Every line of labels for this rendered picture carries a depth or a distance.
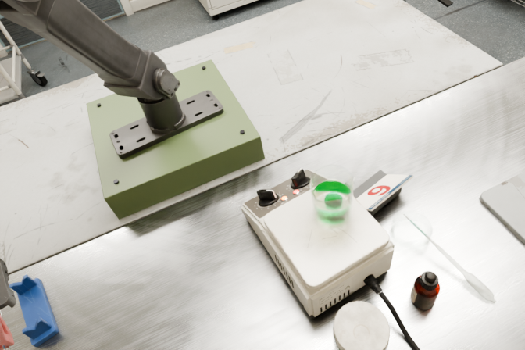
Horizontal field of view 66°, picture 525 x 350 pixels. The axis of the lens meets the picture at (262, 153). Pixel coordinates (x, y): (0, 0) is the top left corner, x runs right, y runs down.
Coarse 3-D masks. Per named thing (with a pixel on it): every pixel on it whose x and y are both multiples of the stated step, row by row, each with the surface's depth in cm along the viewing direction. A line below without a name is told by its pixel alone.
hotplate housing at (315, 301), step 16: (256, 224) 56; (272, 240) 53; (272, 256) 57; (384, 256) 50; (288, 272) 51; (352, 272) 49; (368, 272) 51; (384, 272) 54; (304, 288) 49; (320, 288) 48; (336, 288) 49; (352, 288) 52; (304, 304) 51; (320, 304) 49
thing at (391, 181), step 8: (392, 176) 64; (400, 176) 62; (384, 184) 63; (392, 184) 61; (368, 192) 63; (376, 192) 62; (384, 192) 60; (360, 200) 62; (368, 200) 61; (376, 200) 59
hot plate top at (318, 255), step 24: (264, 216) 54; (288, 216) 53; (312, 216) 53; (360, 216) 52; (288, 240) 51; (312, 240) 50; (336, 240) 50; (360, 240) 49; (384, 240) 49; (312, 264) 48; (336, 264) 48; (312, 288) 47
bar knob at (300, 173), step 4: (300, 168) 62; (296, 172) 61; (300, 172) 61; (304, 172) 62; (296, 176) 60; (300, 176) 61; (304, 176) 62; (292, 180) 60; (296, 180) 60; (300, 180) 61; (304, 180) 61; (308, 180) 60; (292, 184) 61; (296, 184) 60; (300, 184) 60; (304, 184) 60; (296, 188) 60
